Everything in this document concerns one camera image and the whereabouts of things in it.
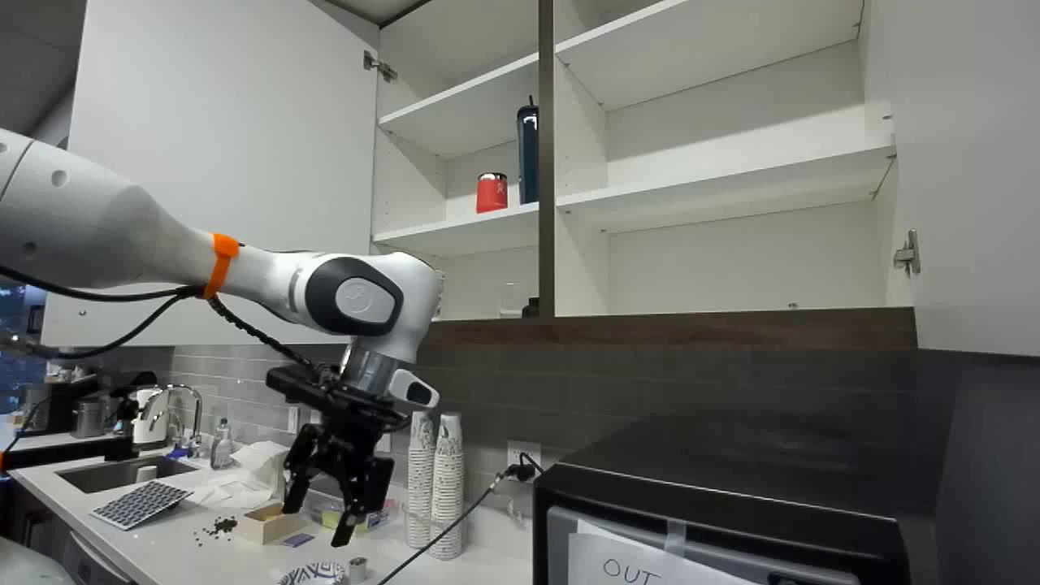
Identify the steel electric kettle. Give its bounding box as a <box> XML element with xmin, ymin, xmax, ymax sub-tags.
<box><xmin>133</xmin><ymin>385</ymin><xmax>202</xmax><ymax>445</ymax></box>

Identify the left paper cup stack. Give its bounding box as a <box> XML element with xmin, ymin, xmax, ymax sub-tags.
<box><xmin>407</xmin><ymin>414</ymin><xmax>434</xmax><ymax>549</ymax></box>

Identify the black power cable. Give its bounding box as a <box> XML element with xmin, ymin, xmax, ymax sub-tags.
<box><xmin>374</xmin><ymin>457</ymin><xmax>541</xmax><ymax>585</ymax></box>

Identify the white upper cabinet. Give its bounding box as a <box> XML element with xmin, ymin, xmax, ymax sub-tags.
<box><xmin>70</xmin><ymin>0</ymin><xmax>1040</xmax><ymax>358</ymax></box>

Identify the grey keyboard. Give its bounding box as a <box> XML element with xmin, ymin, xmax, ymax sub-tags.
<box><xmin>96</xmin><ymin>481</ymin><xmax>186</xmax><ymax>530</ymax></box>

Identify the black microwave oven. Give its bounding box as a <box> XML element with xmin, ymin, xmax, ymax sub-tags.
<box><xmin>533</xmin><ymin>414</ymin><xmax>940</xmax><ymax>585</ymax></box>

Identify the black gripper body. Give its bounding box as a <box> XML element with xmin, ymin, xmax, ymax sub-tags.
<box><xmin>266</xmin><ymin>358</ymin><xmax>439</xmax><ymax>508</ymax></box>

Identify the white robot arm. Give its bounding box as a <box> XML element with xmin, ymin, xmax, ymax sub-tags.
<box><xmin>0</xmin><ymin>131</ymin><xmax>442</xmax><ymax>543</ymax></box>

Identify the white crumpled cloth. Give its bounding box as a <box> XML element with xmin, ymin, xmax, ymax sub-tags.
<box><xmin>191</xmin><ymin>443</ymin><xmax>285</xmax><ymax>508</ymax></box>

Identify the right paper cup stack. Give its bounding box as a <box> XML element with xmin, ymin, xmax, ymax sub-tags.
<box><xmin>432</xmin><ymin>414</ymin><xmax>465</xmax><ymax>560</ymax></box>

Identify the paper cup stack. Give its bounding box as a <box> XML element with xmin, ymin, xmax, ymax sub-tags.
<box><xmin>432</xmin><ymin>414</ymin><xmax>465</xmax><ymax>560</ymax></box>
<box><xmin>407</xmin><ymin>414</ymin><xmax>434</xmax><ymax>549</ymax></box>

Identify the small wooden box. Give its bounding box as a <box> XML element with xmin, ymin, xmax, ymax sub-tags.
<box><xmin>235</xmin><ymin>505</ymin><xmax>302</xmax><ymax>545</ymax></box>

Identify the red cup on shelf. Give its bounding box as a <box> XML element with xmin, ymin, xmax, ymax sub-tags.
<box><xmin>475</xmin><ymin>172</ymin><xmax>508</xmax><ymax>210</ymax></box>

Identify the dark blue water bottle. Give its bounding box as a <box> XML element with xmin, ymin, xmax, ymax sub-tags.
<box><xmin>516</xmin><ymin>98</ymin><xmax>539</xmax><ymax>204</ymax></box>

